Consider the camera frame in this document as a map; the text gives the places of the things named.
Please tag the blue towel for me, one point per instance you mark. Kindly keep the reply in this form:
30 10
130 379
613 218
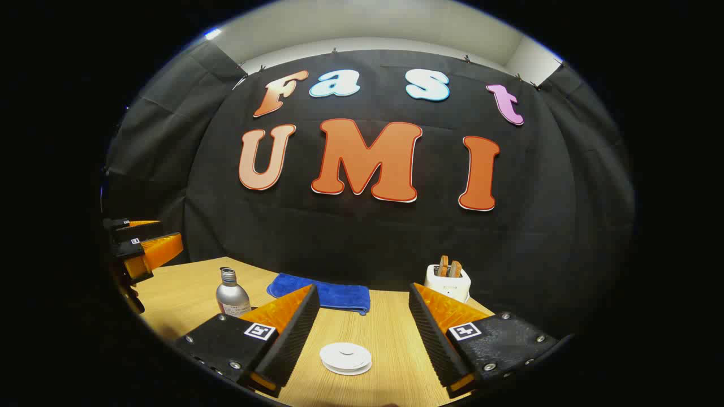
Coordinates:
328 294

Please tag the silver water bottle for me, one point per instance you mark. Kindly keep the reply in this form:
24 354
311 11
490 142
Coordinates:
232 297

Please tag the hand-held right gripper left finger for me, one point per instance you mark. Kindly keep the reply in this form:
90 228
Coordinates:
294 339

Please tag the white toaster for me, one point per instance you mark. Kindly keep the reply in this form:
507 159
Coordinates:
449 287

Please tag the black backdrop cloth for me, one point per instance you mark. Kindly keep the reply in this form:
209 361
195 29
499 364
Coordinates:
367 237

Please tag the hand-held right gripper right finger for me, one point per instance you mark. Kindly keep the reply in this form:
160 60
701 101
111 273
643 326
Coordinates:
432 339

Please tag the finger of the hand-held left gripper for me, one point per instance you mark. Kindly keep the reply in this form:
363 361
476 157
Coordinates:
155 251
138 232

